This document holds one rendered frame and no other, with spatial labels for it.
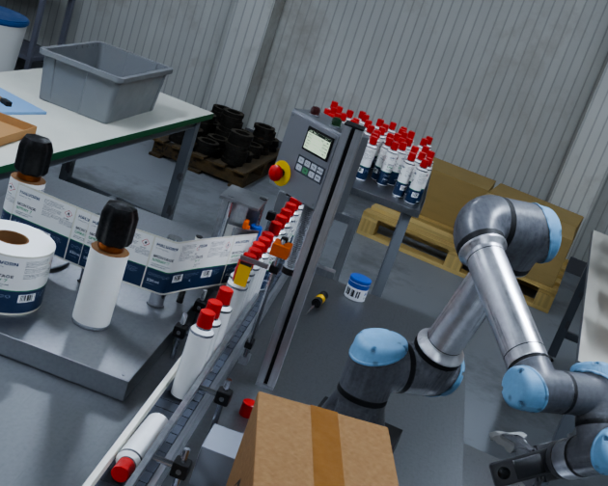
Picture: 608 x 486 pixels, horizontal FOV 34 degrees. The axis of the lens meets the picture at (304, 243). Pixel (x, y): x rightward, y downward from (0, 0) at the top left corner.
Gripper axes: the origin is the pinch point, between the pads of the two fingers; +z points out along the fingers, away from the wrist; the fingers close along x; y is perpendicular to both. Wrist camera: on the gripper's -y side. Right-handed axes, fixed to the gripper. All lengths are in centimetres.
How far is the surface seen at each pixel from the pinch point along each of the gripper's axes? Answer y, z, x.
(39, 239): -72, 49, 73
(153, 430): -64, 12, 22
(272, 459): -57, -27, 11
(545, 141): 371, 382, 210
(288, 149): -18, 23, 80
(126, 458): -71, 5, 17
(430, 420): 16, 48, 14
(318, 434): -45, -20, 13
